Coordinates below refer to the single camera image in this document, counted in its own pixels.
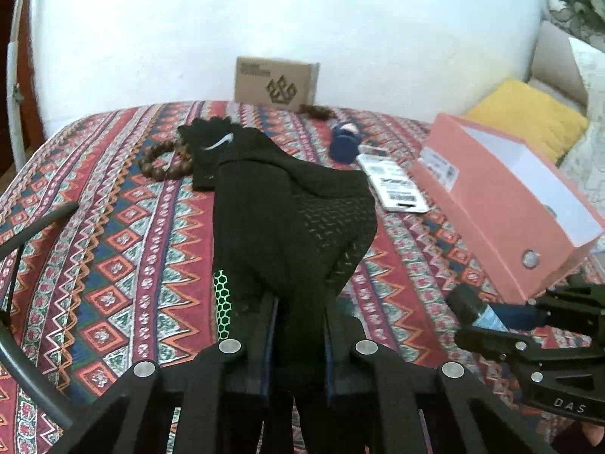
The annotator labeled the wooden bead bracelet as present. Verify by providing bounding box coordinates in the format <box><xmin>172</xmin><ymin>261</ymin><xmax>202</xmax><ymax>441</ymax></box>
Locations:
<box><xmin>139</xmin><ymin>139</ymin><xmax>194</xmax><ymax>181</ymax></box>

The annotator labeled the orange cardboard box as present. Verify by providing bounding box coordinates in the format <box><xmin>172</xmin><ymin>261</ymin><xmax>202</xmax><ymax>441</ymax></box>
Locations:
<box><xmin>407</xmin><ymin>112</ymin><xmax>605</xmax><ymax>304</ymax></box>

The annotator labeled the cream floral cloth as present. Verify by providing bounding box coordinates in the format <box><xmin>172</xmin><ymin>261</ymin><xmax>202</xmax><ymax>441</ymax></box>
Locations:
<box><xmin>558</xmin><ymin>35</ymin><xmax>605</xmax><ymax>209</ymax></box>

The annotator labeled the brown hair tie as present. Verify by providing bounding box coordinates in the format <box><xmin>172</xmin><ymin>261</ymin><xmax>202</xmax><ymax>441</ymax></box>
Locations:
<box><xmin>299</xmin><ymin>103</ymin><xmax>334</xmax><ymax>122</ymax></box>

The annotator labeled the small dark bottle blue label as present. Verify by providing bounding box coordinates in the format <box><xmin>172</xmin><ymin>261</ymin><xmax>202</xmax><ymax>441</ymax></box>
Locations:
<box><xmin>447</xmin><ymin>286</ymin><xmax>510</xmax><ymax>333</ymax></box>

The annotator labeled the navy blue small jar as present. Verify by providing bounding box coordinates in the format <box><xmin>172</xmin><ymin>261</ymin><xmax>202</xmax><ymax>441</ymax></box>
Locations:
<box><xmin>329</xmin><ymin>123</ymin><xmax>361</xmax><ymax>163</ymax></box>

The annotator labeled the black glove with green pattern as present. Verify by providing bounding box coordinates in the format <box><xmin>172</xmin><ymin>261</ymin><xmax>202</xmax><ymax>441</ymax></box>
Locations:
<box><xmin>208</xmin><ymin>127</ymin><xmax>378</xmax><ymax>370</ymax></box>

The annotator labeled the large white barcode card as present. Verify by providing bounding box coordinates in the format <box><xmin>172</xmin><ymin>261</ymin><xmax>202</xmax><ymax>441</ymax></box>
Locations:
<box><xmin>358</xmin><ymin>155</ymin><xmax>429</xmax><ymax>213</ymax></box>

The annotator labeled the person's right hand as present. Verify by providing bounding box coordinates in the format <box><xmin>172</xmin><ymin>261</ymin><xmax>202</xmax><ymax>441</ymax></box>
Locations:
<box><xmin>551</xmin><ymin>420</ymin><xmax>605</xmax><ymax>454</ymax></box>

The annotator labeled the white pipe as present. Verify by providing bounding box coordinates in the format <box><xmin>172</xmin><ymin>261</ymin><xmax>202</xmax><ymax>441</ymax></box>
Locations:
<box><xmin>6</xmin><ymin>0</ymin><xmax>37</xmax><ymax>172</ymax></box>

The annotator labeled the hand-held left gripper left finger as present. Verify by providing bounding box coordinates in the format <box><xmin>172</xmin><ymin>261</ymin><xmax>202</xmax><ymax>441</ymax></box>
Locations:
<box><xmin>45</xmin><ymin>293</ymin><xmax>281</xmax><ymax>454</ymax></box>

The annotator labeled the beige pillow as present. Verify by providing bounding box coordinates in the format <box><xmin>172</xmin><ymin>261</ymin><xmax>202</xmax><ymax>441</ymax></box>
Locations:
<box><xmin>529</xmin><ymin>21</ymin><xmax>591</xmax><ymax>105</ymax></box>

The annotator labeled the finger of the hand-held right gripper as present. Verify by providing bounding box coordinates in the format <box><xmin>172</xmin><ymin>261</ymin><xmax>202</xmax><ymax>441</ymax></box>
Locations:
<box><xmin>454</xmin><ymin>324</ymin><xmax>605</xmax><ymax>425</ymax></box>
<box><xmin>492</xmin><ymin>274</ymin><xmax>605</xmax><ymax>333</ymax></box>

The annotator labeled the brown cardboard box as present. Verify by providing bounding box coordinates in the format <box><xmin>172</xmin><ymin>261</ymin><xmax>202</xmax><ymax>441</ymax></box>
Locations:
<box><xmin>233</xmin><ymin>56</ymin><xmax>321</xmax><ymax>110</ymax></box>

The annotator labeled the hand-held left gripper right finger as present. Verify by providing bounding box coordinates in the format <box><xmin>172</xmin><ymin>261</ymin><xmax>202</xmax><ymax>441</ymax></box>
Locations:
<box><xmin>325</xmin><ymin>311</ymin><xmax>559</xmax><ymax>454</ymax></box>

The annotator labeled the black glove with white logo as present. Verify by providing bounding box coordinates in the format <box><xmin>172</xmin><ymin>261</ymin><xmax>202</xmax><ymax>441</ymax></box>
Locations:
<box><xmin>178</xmin><ymin>116</ymin><xmax>249</xmax><ymax>191</ymax></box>

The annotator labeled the yellow pillow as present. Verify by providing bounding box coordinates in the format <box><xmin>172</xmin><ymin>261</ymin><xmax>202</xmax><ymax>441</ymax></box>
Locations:
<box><xmin>463</xmin><ymin>78</ymin><xmax>589</xmax><ymax>162</ymax></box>

